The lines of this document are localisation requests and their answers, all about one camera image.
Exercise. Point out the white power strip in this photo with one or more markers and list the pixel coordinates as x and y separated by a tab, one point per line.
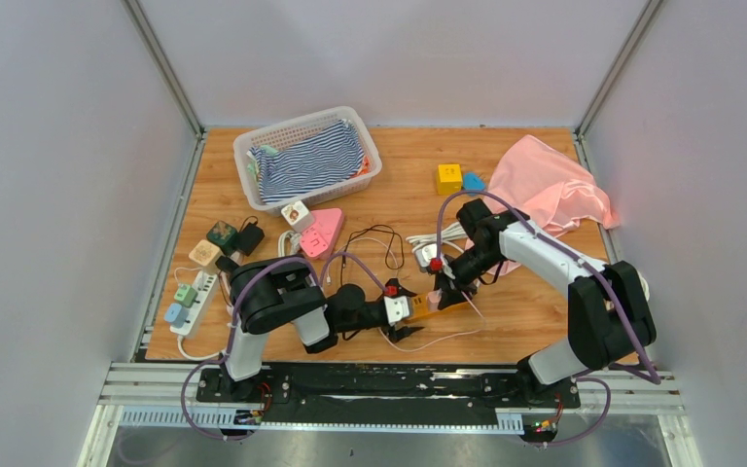
207	286

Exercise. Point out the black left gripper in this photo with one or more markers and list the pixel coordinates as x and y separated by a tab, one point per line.
397	335

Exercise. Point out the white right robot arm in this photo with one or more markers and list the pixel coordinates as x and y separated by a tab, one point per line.
608	315

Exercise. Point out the blue striped cloth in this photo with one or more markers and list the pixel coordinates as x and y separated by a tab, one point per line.
332	155

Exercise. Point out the white tiger cube socket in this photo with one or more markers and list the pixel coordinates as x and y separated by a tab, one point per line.
298	216

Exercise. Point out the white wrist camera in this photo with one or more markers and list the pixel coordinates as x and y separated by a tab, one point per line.
397	309
424	254

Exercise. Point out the black power adapter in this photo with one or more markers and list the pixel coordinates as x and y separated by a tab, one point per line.
250	235

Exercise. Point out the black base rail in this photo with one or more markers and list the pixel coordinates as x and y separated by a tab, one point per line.
386	394

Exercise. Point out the green plug adapter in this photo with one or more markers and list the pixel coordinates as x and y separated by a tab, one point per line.
185	295

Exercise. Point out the pink USB charger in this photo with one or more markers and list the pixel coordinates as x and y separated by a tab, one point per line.
433	300

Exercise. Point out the beige cube socket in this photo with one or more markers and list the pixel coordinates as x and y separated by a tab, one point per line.
205	254

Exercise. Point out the white plastic basket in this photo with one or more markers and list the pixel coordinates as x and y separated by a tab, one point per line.
281	136

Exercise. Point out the dark green cube socket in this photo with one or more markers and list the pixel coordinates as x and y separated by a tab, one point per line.
224	236

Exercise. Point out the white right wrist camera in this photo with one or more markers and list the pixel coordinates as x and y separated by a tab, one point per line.
424	254

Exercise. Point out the pink triangular socket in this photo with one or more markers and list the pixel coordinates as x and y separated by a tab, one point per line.
319	240

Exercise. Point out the orange USB power strip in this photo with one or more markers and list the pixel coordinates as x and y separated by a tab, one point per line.
422	309

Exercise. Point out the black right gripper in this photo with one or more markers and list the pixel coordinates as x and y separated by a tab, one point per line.
454	290

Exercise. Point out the pink cloth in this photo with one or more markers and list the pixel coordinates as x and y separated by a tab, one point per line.
556	192

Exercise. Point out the light blue plug adapter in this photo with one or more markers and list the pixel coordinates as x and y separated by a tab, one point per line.
176	315

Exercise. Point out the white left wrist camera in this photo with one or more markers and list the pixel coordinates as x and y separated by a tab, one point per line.
397	309

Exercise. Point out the yellow cube socket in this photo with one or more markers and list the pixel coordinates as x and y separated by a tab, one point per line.
448	179

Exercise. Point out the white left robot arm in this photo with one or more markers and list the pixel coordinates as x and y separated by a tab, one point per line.
269	294

